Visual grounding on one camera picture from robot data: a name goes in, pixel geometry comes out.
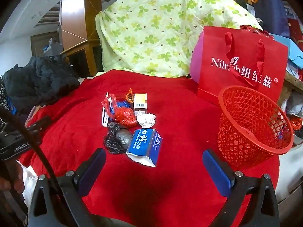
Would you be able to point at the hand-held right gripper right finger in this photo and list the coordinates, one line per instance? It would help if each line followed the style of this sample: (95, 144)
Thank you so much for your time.
(216, 172)

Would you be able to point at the red paper gift bag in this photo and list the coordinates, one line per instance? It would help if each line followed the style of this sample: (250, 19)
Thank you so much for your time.
(213, 80)

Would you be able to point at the white bed sheet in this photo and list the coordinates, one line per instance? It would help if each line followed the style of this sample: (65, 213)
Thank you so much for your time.
(27, 184)

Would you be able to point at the white paper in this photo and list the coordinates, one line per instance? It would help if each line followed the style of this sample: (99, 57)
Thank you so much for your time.
(145, 120)

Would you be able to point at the person's left hand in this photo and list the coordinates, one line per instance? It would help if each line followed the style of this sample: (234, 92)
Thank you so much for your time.
(17, 179)

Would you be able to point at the blue toothpaste box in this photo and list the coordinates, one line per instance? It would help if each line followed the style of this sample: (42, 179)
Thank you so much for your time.
(142, 144)

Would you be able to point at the tall red box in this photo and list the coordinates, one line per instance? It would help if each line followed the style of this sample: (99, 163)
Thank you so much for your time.
(296, 33)

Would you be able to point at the orange wrapper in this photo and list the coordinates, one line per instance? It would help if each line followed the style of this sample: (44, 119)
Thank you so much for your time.
(129, 95)

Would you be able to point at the brown wooden door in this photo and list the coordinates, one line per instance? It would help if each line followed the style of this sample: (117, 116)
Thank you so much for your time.
(37, 45)

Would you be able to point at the light blue shoebox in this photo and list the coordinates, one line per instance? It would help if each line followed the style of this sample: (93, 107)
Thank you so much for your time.
(291, 49)

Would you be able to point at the glossy red plastic bag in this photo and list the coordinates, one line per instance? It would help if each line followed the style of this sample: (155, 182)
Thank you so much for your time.
(255, 30)

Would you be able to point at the wooden cabinet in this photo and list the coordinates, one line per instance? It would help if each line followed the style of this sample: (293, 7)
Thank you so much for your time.
(80, 59)

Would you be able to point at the yellow white small box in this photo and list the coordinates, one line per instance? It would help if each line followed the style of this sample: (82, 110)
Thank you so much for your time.
(139, 99)

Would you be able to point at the black plastic bag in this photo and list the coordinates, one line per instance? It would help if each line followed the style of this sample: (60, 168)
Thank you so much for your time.
(116, 139)

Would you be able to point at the black jacket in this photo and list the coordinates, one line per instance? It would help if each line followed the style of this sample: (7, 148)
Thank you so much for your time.
(42, 82)

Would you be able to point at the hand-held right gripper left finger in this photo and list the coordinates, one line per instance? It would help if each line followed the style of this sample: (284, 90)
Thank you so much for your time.
(91, 172)

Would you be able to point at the green floral quilt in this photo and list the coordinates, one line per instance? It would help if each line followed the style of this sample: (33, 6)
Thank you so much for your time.
(153, 28)

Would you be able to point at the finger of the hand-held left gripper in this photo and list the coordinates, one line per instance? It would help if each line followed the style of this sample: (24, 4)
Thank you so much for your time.
(39, 124)

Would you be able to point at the orange red plastic bag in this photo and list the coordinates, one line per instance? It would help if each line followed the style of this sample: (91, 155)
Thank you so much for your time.
(297, 124)

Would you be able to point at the red blanket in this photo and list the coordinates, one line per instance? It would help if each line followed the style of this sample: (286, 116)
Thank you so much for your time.
(177, 123)

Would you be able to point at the blue plastic bag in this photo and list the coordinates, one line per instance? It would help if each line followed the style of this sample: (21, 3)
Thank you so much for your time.
(122, 104)

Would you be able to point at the red plastic mesh basket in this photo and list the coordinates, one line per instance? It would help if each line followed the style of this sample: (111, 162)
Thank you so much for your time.
(236, 146)

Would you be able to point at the white red thin box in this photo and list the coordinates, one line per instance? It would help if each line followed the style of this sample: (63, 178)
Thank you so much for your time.
(105, 119)

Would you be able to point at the white plastic sack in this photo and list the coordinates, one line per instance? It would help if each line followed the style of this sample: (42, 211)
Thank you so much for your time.
(294, 104)

